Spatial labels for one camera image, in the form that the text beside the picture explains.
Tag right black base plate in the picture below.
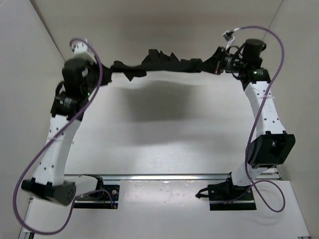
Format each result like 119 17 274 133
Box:
195 182 257 211

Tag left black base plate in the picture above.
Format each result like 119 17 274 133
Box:
74 181 120 210

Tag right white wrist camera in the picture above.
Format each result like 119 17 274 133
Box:
222 30 235 50

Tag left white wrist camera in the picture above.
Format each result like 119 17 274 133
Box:
71 39 97 64

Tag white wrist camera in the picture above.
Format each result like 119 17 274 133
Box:
222 30 235 50
71 39 97 64

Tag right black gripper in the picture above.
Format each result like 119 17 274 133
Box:
196 48 246 77

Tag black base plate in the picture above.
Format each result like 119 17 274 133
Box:
195 182 257 211
74 181 120 210

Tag black pleated skirt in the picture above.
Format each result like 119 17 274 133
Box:
109 49 220 82

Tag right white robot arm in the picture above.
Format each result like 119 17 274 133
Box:
196 39 296 203

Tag aluminium table front rail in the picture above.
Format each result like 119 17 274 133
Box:
63 173 282 182

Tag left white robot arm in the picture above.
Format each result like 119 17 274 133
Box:
21 58 111 206

